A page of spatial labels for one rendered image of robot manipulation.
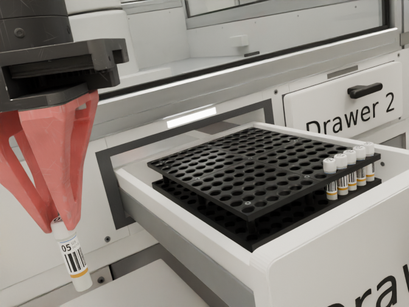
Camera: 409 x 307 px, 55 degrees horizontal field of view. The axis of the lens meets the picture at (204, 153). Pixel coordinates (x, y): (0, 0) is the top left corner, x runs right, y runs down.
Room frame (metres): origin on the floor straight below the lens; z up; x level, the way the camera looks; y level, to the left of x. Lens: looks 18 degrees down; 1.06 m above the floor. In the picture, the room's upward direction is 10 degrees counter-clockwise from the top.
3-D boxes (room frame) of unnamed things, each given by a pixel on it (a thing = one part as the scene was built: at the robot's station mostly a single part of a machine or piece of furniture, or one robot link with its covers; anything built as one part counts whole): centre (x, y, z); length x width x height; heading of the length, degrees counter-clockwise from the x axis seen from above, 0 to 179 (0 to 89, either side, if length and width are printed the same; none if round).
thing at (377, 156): (0.35, -0.10, 0.90); 0.18 x 0.02 x 0.01; 118
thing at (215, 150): (0.44, -0.05, 0.87); 0.22 x 0.18 x 0.06; 28
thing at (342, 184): (0.37, -0.13, 0.89); 0.01 x 0.01 x 0.05
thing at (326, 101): (0.69, -0.27, 0.87); 0.29 x 0.02 x 0.11; 118
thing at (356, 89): (0.67, -0.29, 0.91); 0.07 x 0.04 x 0.01; 118
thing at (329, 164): (0.36, -0.12, 0.89); 0.01 x 0.01 x 0.05
